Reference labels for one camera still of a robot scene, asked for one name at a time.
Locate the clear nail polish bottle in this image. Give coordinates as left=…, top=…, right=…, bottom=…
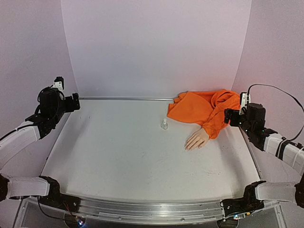
left=161, top=123, right=168, bottom=130

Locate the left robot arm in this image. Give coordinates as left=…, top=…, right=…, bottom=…
left=0, top=82, right=80, bottom=208

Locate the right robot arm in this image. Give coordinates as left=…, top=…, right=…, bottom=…
left=223, top=103, right=304, bottom=211

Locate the orange hoodie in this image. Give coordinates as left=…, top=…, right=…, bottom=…
left=167, top=89, right=240, bottom=140

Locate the mannequin hand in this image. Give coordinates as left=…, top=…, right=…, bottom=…
left=185, top=128, right=209, bottom=151

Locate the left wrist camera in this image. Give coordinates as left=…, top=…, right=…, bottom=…
left=52, top=76, right=64, bottom=91

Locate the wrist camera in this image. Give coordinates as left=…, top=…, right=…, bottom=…
left=239, top=92, right=251, bottom=115
left=52, top=76, right=64, bottom=91

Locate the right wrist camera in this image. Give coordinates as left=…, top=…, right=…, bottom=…
left=239, top=92, right=251, bottom=115

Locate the aluminium back rail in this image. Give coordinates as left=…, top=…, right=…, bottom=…
left=79, top=97, right=173, bottom=101

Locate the aluminium rail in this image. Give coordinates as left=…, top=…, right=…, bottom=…
left=79, top=97, right=173, bottom=101
left=21, top=192, right=285, bottom=224

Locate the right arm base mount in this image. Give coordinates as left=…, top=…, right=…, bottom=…
left=220, top=181, right=266, bottom=218

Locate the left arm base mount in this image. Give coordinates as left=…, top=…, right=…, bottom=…
left=38, top=176, right=81, bottom=213

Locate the aluminium front rail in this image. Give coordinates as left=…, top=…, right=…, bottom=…
left=21, top=192, right=285, bottom=224

